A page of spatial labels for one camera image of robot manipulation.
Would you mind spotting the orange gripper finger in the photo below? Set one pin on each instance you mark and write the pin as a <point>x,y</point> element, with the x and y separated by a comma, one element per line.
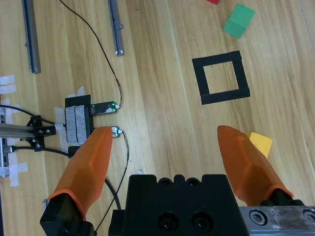
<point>246,167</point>
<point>83,172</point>

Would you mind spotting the yellow wooden block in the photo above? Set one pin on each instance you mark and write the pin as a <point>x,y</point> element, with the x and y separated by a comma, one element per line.
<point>261,143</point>

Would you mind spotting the green wooden block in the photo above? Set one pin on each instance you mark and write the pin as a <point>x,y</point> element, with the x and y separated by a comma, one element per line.
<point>240,19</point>

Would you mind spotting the red wooden block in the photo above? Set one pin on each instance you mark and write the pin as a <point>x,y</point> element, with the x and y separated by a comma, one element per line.
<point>212,1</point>

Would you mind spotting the USB dongle with green LED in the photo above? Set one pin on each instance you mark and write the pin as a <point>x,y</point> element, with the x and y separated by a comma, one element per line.
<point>103,108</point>
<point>116,131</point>

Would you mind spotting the white masking tape strip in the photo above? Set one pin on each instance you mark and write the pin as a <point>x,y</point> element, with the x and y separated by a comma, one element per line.
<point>80,91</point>
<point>59,115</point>
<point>6,79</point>
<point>6,89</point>

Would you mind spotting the white masking tape cross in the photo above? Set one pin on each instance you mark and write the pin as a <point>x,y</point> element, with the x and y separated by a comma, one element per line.
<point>14,169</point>

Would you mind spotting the black tape square outline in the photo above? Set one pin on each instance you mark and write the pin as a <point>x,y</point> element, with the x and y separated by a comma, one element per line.
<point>201,78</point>

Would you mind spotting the black corner bracket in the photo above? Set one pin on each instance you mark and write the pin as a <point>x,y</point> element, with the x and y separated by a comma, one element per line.
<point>40,130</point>

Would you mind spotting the silver aluminium frame bar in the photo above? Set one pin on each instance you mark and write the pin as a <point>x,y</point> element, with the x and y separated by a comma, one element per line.
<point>14,129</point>

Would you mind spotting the slotted silver metal rail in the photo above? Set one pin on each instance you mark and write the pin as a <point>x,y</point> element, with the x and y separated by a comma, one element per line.
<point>3,157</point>

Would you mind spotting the grey aluminium rail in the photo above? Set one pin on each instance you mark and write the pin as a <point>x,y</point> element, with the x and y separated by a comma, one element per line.
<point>30,37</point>
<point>116,24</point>

